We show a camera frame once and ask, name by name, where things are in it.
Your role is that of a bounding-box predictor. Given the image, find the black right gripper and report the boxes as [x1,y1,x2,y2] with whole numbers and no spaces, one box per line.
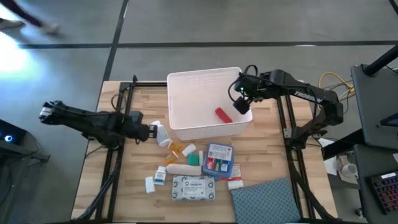
[233,72,266,115]

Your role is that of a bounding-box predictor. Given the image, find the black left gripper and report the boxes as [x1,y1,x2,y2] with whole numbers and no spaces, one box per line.
[135,121,159,143]

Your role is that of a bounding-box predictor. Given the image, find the large white pill bottle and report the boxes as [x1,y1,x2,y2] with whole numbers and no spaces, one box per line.
[151,120,172,147]

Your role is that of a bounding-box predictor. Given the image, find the red bandage roll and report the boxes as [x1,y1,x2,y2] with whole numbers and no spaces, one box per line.
[214,107,234,124]

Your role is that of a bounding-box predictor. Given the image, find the small white blue box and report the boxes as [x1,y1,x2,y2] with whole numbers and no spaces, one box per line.
[154,166,167,186]

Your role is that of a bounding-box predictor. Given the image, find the beige elastic bandage roll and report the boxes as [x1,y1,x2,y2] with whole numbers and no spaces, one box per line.
[165,164,203,177]

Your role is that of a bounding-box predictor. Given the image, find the white perforated plastic basket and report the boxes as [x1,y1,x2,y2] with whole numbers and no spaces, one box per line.
[167,67,254,141]

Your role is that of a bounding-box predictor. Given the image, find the orange pill bottle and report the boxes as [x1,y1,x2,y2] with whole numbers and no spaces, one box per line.
[167,141,184,153]
[164,151,180,166]

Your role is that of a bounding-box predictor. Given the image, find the plain white bottle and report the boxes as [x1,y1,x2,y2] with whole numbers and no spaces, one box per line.
[144,176,156,194]

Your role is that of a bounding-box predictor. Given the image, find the red and white packet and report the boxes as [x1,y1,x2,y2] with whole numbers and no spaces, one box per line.
[217,164,243,182]

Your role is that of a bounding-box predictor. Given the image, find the white Vakly gauze package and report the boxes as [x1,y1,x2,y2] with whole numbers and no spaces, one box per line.
[171,174,216,202]

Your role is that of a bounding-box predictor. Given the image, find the white red small tube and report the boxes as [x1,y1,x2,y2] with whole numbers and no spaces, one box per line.
[227,179,244,190]

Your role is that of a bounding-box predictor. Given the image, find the blue patterned fabric pouch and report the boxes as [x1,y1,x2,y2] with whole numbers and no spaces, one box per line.
[229,177,302,224]

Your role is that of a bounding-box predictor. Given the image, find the white paper sheet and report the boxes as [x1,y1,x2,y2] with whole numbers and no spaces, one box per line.
[318,138,339,175]

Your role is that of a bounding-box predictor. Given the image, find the white mug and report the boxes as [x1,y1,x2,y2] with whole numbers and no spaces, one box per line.
[341,163,359,179]

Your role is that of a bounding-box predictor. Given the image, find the black side desk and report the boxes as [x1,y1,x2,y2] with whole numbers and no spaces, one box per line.
[350,63,398,151]

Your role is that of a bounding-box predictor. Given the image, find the black device with blue light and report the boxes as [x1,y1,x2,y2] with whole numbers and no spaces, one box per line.
[0,119,50,163]

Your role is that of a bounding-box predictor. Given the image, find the person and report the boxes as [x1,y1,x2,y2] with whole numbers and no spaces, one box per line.
[0,0,61,35]

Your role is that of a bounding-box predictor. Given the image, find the black pole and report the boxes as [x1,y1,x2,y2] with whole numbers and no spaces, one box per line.
[363,45,398,77]

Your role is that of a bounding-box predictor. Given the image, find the black keyboard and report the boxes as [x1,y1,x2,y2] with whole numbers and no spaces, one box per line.
[368,170,398,215]

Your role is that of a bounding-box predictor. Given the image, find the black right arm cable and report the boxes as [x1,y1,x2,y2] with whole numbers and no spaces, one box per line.
[228,64,259,103]

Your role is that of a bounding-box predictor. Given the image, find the black left frame rails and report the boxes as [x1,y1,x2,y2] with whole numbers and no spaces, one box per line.
[76,74,139,222]

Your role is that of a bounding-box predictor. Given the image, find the black frame rails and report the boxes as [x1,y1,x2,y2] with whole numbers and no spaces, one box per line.
[276,95,336,222]
[76,74,139,222]

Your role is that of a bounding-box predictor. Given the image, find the black frame crossbar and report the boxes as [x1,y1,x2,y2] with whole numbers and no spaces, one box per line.
[119,81,169,88]

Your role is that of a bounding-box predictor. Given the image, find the black right frame rails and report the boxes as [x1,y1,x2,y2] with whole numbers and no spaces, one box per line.
[276,95,336,222]

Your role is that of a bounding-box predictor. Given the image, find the yellow cable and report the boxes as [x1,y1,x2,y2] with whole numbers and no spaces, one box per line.
[318,71,356,101]

